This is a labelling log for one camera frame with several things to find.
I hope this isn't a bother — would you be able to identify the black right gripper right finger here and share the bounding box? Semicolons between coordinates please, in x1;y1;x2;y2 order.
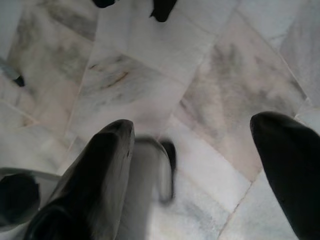
249;111;320;240

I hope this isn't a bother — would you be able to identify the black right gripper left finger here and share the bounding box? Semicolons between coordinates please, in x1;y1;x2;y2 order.
24;119;136;240

